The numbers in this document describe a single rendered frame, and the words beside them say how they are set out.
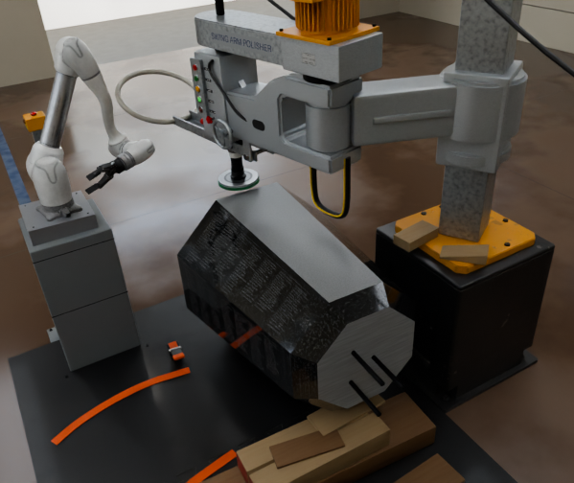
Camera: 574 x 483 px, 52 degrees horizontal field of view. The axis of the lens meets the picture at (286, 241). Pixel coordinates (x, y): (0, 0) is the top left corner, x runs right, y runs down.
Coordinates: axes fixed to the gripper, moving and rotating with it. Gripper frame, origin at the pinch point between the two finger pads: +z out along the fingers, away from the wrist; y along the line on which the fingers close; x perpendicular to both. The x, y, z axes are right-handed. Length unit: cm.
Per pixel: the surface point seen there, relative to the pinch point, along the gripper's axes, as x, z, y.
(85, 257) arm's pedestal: 24.2, 21.3, -17.6
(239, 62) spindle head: 18, -67, 68
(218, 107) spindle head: 24, -53, 51
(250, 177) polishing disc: 52, -60, 17
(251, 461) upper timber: 148, 41, 21
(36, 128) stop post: -73, -23, -57
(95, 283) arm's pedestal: 34, 23, -31
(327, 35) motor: 54, -56, 125
